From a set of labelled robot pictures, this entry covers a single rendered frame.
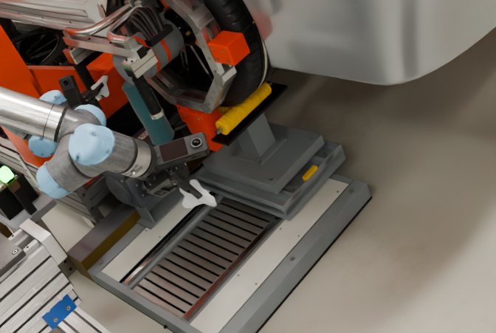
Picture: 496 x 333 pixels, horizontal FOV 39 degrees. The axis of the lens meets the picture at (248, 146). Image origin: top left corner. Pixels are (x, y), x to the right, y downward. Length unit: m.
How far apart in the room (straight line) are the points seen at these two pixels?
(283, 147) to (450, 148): 0.64
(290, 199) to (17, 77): 1.06
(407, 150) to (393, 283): 0.66
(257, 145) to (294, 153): 0.15
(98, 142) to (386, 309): 1.30
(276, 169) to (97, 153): 1.39
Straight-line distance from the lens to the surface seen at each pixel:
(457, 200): 2.59
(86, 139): 1.30
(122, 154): 1.33
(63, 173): 1.36
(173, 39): 2.30
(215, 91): 2.28
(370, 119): 3.06
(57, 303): 2.04
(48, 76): 2.66
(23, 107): 1.48
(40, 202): 2.70
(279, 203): 2.58
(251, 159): 2.69
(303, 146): 2.66
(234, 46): 2.07
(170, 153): 1.41
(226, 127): 2.39
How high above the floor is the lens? 1.78
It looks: 34 degrees down
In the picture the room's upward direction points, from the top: 25 degrees counter-clockwise
